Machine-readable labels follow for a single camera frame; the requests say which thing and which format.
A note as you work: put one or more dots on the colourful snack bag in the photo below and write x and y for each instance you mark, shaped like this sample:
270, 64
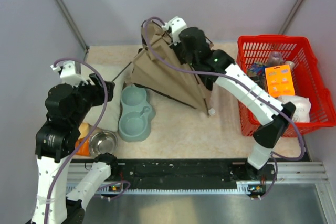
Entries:
256, 69

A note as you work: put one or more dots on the white wrapped bag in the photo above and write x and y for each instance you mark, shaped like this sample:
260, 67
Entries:
303, 106

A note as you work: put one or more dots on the orange card package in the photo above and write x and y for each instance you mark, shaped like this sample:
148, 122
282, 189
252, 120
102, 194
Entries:
279, 81

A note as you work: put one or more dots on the red plastic basket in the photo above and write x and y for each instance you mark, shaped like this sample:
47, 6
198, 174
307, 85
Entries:
303, 80

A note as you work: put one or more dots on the yellow round sponge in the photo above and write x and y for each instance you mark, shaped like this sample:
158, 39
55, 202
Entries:
84, 129

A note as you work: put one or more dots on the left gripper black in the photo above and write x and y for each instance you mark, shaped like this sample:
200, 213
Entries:
98, 89

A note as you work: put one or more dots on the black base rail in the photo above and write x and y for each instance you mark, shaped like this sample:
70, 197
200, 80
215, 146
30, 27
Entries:
188, 174

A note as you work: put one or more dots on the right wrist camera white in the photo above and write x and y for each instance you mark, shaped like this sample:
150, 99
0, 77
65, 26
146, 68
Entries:
174, 27

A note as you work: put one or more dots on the black tent pole long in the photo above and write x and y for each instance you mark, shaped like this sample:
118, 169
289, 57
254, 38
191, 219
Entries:
122, 71

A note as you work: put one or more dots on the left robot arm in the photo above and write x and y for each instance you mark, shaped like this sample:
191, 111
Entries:
67, 107

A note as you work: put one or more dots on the clear plastic bottle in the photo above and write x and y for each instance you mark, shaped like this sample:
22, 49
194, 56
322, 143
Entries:
211, 112

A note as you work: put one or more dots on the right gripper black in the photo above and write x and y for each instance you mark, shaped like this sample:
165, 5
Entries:
176, 49

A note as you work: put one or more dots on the teal double pet bowl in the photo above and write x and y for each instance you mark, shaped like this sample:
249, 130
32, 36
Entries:
135, 123

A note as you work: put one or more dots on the stainless steel bowl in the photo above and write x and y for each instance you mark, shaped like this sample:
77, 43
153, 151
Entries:
102, 142

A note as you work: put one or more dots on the black tent pole crossing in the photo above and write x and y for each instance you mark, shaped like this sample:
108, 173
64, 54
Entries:
204, 95

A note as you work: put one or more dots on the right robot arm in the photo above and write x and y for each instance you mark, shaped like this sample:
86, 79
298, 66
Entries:
218, 67

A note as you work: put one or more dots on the orange snack packet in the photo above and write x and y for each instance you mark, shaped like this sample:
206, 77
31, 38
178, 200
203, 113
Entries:
84, 150

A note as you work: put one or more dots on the beige fabric pet tent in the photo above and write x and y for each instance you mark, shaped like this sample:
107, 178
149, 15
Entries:
170, 74

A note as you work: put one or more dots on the black pet food can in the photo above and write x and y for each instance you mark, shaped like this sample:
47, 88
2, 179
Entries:
259, 80

